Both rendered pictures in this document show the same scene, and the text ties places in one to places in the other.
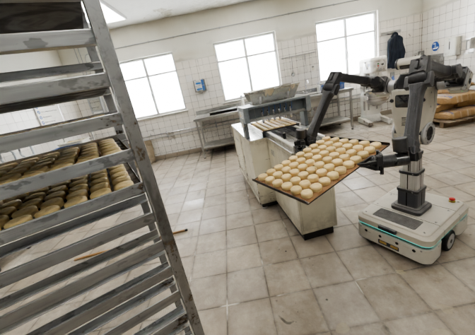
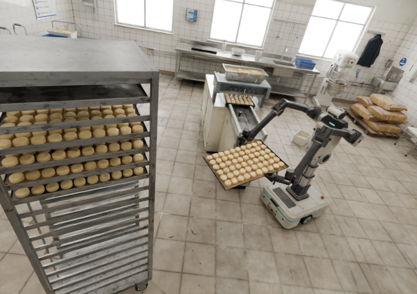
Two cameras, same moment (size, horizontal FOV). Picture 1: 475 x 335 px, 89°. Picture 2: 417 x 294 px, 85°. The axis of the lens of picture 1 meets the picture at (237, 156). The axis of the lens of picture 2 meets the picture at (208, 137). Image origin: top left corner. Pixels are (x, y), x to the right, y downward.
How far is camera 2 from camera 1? 0.76 m
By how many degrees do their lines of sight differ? 16
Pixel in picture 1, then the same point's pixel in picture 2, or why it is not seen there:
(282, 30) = not seen: outside the picture
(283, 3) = not seen: outside the picture
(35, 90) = (119, 138)
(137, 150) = (152, 164)
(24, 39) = (121, 120)
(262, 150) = (220, 115)
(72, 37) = (140, 118)
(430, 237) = (293, 216)
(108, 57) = (153, 130)
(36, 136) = (113, 154)
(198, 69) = not seen: outside the picture
